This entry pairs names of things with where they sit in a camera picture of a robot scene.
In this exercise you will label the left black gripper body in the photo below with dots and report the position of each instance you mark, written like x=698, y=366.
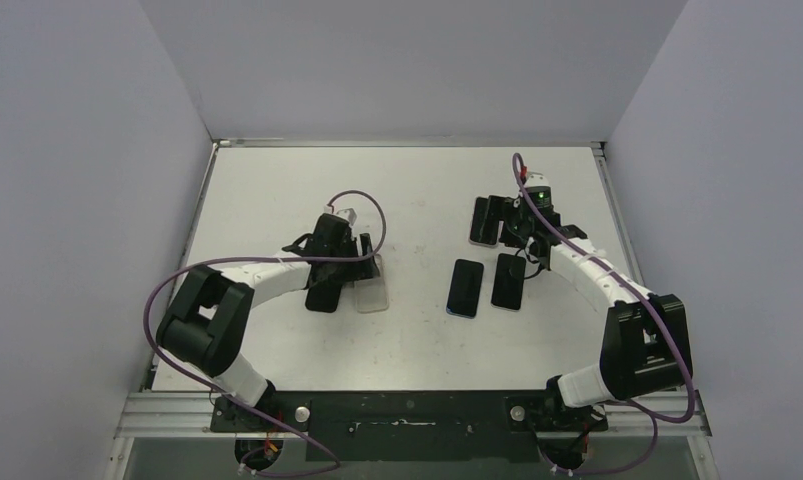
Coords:
x=343, y=271

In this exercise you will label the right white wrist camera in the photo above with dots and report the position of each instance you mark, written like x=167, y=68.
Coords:
x=535, y=182

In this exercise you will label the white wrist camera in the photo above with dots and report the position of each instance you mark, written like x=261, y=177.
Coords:
x=535, y=182
x=347, y=214

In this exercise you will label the white-edged black phone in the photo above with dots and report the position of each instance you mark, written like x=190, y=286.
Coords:
x=508, y=283

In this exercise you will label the phone pink case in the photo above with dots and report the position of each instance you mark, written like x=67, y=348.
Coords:
x=476, y=234
x=371, y=295

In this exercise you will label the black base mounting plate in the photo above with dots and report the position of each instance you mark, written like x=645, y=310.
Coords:
x=438, y=426

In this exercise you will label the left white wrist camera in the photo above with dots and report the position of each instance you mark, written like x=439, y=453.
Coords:
x=347, y=214

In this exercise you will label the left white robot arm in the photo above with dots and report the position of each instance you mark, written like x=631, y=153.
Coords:
x=206, y=321

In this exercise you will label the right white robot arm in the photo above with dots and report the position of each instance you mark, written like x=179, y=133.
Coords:
x=645, y=345

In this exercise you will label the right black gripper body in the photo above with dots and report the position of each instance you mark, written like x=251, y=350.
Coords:
x=499, y=216

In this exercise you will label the black phone case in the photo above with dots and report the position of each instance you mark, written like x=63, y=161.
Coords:
x=323, y=298

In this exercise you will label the blue-edged black phone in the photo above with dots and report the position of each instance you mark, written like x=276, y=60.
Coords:
x=465, y=287

